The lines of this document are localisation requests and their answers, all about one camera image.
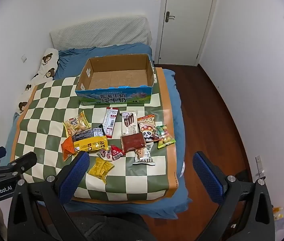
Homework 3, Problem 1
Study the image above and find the orange panda snack packet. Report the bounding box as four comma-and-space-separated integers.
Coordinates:
137, 115, 161, 141

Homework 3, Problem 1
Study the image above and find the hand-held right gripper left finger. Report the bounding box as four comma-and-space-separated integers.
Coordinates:
8, 151, 90, 241

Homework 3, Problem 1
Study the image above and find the small white red packet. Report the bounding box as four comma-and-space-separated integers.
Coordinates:
97, 149, 112, 160

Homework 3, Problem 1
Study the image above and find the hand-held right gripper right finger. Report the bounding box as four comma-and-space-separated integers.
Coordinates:
193, 151, 275, 241

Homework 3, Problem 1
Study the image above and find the colourful candy ball bag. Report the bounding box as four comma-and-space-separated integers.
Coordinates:
156, 125, 176, 149

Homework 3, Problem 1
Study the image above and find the white chocolate stick packet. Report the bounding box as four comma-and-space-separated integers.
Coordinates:
120, 111, 140, 141

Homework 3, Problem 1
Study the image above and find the yellow snack packet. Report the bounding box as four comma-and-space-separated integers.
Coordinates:
73, 136, 109, 154

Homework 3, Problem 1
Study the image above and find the bear print pillow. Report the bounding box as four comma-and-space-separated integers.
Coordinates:
15, 48, 60, 116

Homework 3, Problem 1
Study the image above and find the long red white packet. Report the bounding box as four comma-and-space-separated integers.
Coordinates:
102, 107, 118, 138

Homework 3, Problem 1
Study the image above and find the white door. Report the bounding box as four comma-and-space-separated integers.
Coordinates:
158, 0, 217, 66

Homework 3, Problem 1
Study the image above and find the white wall bracket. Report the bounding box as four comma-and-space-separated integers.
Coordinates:
255, 155, 266, 180

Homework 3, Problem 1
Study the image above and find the white grey snack packet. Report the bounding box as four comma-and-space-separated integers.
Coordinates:
132, 142, 156, 166

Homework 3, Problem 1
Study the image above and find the clear biscuit bag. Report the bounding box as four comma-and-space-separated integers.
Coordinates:
64, 110, 91, 137

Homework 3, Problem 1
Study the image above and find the white padded headboard cushion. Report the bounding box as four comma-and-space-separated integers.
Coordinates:
50, 16, 152, 51

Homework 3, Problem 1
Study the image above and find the yellow floor clutter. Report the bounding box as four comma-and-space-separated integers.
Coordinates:
272, 206, 284, 220

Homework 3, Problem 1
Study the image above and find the crinkled gold packet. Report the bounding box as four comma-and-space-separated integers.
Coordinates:
88, 158, 115, 185

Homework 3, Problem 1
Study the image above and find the green checkered mat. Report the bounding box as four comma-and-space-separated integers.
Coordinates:
10, 66, 184, 202

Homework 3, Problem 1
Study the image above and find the blue bed sheet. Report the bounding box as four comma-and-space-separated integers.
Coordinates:
5, 42, 192, 219

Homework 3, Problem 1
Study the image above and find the dark red packet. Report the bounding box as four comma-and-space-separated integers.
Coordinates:
120, 134, 147, 153

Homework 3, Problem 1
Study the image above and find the printed cardboard box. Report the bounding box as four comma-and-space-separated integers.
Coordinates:
75, 53, 157, 106

